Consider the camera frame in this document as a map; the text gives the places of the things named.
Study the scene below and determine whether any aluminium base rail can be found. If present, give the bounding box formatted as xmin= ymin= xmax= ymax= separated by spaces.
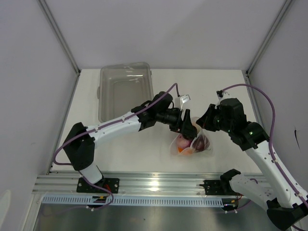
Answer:
xmin=32 ymin=171 xmax=221 ymax=197

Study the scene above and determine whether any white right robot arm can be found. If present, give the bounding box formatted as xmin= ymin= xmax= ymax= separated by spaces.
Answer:
xmin=196 ymin=98 xmax=308 ymax=231

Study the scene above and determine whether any pink onion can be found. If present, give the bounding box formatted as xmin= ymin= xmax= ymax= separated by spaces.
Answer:
xmin=176 ymin=134 xmax=192 ymax=149

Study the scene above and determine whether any aluminium frame post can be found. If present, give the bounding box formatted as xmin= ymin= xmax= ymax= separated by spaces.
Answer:
xmin=245 ymin=0 xmax=295 ymax=78
xmin=37 ymin=0 xmax=80 ymax=75

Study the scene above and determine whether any right aluminium frame post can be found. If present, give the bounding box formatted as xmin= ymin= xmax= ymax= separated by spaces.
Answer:
xmin=245 ymin=0 xmax=295 ymax=78

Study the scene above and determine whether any white slotted cable duct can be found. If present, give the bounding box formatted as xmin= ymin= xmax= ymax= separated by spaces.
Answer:
xmin=42 ymin=194 xmax=224 ymax=207

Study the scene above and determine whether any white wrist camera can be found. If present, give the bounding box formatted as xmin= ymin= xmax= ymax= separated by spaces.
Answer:
xmin=216 ymin=90 xmax=232 ymax=101
xmin=174 ymin=94 xmax=191 ymax=110

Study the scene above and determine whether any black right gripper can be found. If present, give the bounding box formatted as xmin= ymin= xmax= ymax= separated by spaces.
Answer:
xmin=196 ymin=104 xmax=233 ymax=134

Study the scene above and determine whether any grey plastic food bin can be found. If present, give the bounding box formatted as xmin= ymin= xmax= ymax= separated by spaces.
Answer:
xmin=97 ymin=62 xmax=154 ymax=122

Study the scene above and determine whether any left aluminium frame post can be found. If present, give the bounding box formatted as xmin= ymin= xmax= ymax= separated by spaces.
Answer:
xmin=37 ymin=0 xmax=80 ymax=75

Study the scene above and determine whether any dark red apple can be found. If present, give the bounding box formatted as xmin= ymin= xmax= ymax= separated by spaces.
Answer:
xmin=191 ymin=135 xmax=210 ymax=152

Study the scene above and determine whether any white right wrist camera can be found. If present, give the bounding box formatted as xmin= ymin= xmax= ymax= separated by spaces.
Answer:
xmin=216 ymin=90 xmax=232 ymax=101

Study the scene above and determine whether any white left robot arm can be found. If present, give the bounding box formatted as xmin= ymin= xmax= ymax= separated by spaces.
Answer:
xmin=63 ymin=91 xmax=197 ymax=193

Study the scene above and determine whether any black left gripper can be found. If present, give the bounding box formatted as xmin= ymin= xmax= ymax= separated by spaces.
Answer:
xmin=156 ymin=108 xmax=197 ymax=138

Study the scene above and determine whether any clear zip top bag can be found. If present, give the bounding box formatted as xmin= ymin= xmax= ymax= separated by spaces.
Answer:
xmin=169 ymin=117 xmax=213 ymax=157

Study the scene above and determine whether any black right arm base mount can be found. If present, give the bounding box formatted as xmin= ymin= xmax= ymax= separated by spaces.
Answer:
xmin=199 ymin=169 xmax=241 ymax=196

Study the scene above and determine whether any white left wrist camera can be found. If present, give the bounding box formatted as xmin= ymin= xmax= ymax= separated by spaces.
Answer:
xmin=174 ymin=94 xmax=191 ymax=110

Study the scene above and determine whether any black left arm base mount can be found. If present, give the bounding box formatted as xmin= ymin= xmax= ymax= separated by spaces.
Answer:
xmin=77 ymin=177 xmax=120 ymax=194

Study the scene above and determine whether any orange fruit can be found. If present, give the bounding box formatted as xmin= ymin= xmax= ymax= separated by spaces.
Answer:
xmin=178 ymin=147 xmax=194 ymax=155

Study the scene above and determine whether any dark mangosteen fruit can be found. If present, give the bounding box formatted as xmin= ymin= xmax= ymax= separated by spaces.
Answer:
xmin=183 ymin=135 xmax=194 ymax=141

